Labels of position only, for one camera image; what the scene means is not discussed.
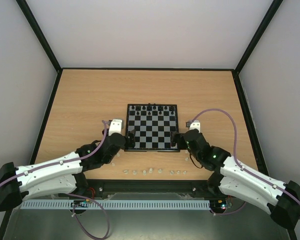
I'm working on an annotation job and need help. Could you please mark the black and silver chessboard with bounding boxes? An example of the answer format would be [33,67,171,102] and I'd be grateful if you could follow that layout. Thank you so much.
[125,103,180,152]

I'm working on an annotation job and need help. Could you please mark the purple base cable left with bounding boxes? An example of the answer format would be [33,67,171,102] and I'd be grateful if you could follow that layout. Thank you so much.
[64,193,111,238]

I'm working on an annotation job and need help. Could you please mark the green circuit board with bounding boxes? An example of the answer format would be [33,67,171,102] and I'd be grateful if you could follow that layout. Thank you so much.
[215,197,233,210]

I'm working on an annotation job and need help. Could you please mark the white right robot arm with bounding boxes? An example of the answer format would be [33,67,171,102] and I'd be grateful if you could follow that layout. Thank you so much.
[171,129,300,230]

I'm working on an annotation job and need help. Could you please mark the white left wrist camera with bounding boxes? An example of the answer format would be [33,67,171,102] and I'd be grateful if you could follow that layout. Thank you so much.
[108,118,124,136]

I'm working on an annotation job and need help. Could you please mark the black mounting rail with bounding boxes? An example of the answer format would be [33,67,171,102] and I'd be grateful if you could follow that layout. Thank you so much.
[87,179,215,199]

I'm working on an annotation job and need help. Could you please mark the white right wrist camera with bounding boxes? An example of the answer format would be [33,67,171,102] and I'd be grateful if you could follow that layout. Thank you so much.
[186,120,201,132]

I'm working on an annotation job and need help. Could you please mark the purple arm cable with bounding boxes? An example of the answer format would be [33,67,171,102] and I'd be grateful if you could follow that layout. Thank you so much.
[189,108,300,221]
[0,119,111,205]

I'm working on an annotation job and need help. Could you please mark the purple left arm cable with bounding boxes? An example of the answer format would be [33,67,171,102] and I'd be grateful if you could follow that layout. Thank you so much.
[0,119,111,205]

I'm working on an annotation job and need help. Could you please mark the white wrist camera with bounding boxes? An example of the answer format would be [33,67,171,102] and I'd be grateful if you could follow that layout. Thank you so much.
[108,118,124,136]
[186,120,201,132]

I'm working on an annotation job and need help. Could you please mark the light blue slotted cable duct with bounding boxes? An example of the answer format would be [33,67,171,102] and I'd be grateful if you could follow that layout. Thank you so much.
[20,199,211,211]

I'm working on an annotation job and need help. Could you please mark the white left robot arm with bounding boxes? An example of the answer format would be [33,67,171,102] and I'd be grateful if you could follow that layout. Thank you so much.
[0,130,136,212]

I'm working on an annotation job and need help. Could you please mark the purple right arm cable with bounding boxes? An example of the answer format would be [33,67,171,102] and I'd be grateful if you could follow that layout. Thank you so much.
[189,108,300,221]

